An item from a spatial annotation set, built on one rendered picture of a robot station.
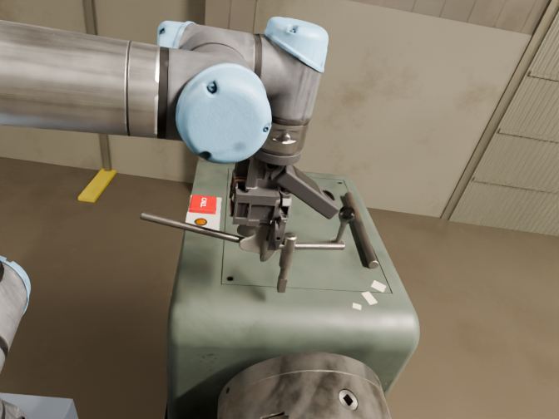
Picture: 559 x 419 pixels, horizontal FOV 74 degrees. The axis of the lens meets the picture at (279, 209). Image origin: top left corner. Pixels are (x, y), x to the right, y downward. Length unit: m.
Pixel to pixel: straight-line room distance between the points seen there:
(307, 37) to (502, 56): 2.93
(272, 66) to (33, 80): 0.24
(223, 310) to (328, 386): 0.21
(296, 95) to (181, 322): 0.43
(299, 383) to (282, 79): 0.45
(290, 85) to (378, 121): 2.71
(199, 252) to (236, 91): 0.54
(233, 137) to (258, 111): 0.03
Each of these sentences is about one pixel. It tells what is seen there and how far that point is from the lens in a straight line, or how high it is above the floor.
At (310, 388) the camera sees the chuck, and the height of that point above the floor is 1.24.
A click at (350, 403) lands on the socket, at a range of 0.67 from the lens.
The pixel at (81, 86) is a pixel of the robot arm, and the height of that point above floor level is 1.68.
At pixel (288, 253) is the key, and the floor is 1.38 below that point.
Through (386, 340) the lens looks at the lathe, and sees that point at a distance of 0.76.
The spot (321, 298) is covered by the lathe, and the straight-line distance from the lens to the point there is 0.74.
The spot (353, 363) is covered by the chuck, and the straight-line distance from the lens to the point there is 0.71.
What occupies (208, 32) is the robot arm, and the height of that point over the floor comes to 1.70.
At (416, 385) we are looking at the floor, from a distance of 2.34.
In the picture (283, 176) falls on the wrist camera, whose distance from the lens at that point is 0.51.
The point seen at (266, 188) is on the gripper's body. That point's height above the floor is 1.50.
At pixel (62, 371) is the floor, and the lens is 2.18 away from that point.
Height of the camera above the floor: 1.78
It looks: 34 degrees down
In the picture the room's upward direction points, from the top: 11 degrees clockwise
